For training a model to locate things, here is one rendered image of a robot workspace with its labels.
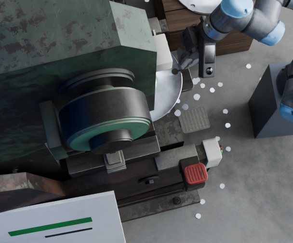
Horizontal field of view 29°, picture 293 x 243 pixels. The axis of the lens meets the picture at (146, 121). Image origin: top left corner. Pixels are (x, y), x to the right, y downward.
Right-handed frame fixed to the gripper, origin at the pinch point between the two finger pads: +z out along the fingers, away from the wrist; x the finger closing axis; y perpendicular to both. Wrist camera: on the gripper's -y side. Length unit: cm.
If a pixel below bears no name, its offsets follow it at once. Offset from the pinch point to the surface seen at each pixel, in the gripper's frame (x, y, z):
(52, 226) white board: 33, -30, 61
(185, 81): -0.8, -3.7, 2.0
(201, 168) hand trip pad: 1.6, -31.3, 5.4
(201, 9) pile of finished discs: -40, 39, 30
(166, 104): 6.6, -9.5, 5.3
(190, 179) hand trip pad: 5.6, -33.6, 7.1
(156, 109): 9.9, -10.0, 6.8
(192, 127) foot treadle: -34, -3, 55
